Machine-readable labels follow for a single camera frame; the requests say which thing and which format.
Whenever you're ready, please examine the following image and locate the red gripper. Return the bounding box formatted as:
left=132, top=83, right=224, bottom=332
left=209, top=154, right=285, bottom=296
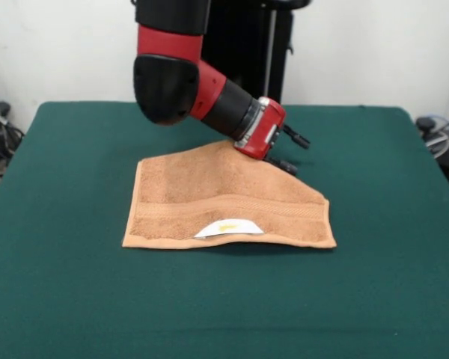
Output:
left=233, top=96, right=311, bottom=176

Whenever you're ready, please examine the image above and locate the orange terry towel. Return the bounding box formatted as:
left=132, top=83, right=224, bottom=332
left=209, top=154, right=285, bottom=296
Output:
left=121, top=140, right=337, bottom=250

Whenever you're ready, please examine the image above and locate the dark green table cloth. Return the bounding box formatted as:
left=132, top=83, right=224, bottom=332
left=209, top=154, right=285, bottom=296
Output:
left=0, top=101, right=449, bottom=359

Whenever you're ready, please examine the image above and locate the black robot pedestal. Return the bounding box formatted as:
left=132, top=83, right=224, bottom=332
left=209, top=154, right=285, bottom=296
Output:
left=200, top=0, right=314, bottom=105

